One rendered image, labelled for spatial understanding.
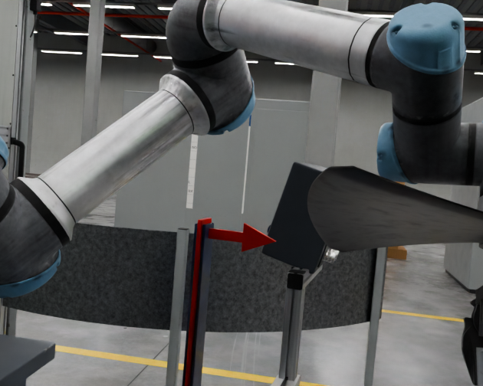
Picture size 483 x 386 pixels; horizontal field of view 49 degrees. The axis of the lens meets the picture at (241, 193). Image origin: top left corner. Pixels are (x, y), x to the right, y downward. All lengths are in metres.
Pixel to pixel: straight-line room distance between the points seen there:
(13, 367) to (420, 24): 0.56
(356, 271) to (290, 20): 1.94
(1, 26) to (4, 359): 1.90
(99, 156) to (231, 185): 5.76
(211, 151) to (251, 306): 4.47
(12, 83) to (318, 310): 1.62
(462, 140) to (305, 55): 0.21
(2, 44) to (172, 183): 4.52
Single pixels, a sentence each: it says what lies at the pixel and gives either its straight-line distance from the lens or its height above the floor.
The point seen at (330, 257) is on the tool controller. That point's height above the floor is 1.08.
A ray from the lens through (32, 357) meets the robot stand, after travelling 0.69.
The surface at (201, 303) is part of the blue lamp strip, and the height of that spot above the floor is 1.12.
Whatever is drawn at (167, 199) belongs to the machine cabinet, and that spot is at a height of 0.73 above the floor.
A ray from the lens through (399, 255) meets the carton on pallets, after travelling 8.63.
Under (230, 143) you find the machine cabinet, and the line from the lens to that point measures 6.54.
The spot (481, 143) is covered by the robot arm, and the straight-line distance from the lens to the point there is 0.66.
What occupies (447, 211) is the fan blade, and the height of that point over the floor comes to 1.22.
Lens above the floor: 1.24
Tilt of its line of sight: 3 degrees down
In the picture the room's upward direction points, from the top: 5 degrees clockwise
